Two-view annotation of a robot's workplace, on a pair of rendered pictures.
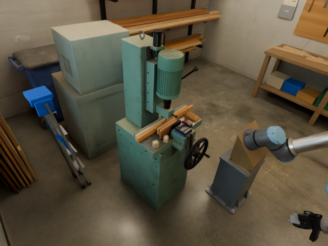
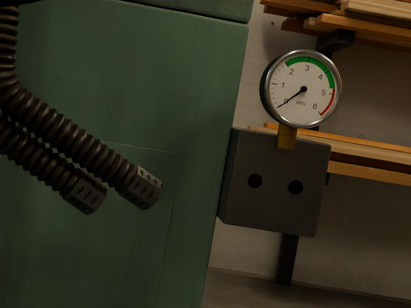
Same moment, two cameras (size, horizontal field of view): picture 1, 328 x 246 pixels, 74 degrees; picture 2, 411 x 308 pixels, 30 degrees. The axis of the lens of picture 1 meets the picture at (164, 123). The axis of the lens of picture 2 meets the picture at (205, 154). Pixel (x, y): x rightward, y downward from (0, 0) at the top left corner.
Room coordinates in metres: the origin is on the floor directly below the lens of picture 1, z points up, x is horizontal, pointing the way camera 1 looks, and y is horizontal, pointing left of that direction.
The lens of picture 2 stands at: (0.96, -0.71, 0.63)
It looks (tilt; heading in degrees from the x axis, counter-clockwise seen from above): 3 degrees down; 41
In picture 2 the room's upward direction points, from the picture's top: 10 degrees clockwise
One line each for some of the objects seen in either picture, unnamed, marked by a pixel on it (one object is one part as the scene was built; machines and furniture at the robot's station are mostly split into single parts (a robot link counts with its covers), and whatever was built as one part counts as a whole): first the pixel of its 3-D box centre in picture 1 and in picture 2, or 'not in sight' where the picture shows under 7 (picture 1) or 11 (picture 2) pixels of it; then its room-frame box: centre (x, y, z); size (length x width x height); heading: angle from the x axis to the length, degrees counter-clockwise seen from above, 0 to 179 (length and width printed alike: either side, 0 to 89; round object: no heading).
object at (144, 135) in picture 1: (167, 121); not in sight; (1.44, -0.03, 0.92); 0.67 x 0.02 x 0.04; 139
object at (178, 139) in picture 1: (183, 134); not in sight; (1.29, -0.16, 0.92); 0.15 x 0.13 x 0.09; 139
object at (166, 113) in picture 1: (165, 111); not in sight; (1.43, 0.00, 1.03); 0.14 x 0.07 x 0.09; 49
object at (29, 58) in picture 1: (50, 87); not in sight; (2.57, 1.58, 0.48); 0.64 x 0.54 x 0.97; 136
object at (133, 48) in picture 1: (141, 84); not in sight; (1.61, 0.21, 1.16); 0.22 x 0.22 x 0.72; 49
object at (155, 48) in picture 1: (156, 43); not in sight; (1.51, 0.09, 1.54); 0.08 x 0.08 x 0.17; 49
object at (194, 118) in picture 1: (192, 115); not in sight; (1.54, -0.24, 0.92); 0.14 x 0.09 x 0.04; 49
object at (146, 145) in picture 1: (174, 133); not in sight; (1.34, -0.09, 0.87); 0.61 x 0.30 x 0.06; 139
